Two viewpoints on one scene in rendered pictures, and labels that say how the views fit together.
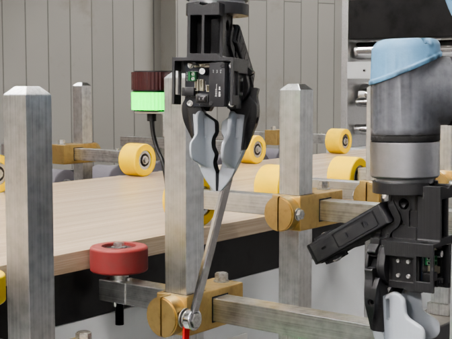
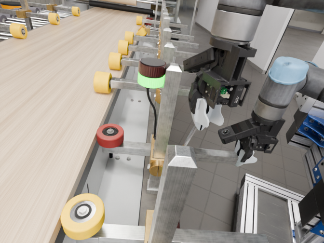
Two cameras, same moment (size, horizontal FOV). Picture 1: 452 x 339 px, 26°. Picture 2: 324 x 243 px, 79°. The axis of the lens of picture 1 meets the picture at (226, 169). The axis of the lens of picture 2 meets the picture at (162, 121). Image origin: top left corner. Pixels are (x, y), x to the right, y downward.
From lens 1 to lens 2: 98 cm
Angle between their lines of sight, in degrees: 50
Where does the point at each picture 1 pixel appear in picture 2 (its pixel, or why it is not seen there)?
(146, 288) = (130, 148)
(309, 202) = not seen: hidden behind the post
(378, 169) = (269, 116)
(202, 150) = (202, 117)
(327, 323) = (218, 157)
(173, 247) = (160, 143)
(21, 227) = (171, 226)
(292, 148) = not seen: hidden behind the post
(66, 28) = not seen: outside the picture
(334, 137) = (75, 10)
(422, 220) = (272, 130)
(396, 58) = (300, 75)
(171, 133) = (167, 98)
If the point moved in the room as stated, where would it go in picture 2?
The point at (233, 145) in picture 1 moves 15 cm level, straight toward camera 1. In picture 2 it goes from (214, 112) to (276, 152)
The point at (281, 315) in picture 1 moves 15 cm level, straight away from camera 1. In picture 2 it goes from (198, 155) to (171, 129)
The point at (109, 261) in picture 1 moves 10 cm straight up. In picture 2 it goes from (113, 143) to (113, 114)
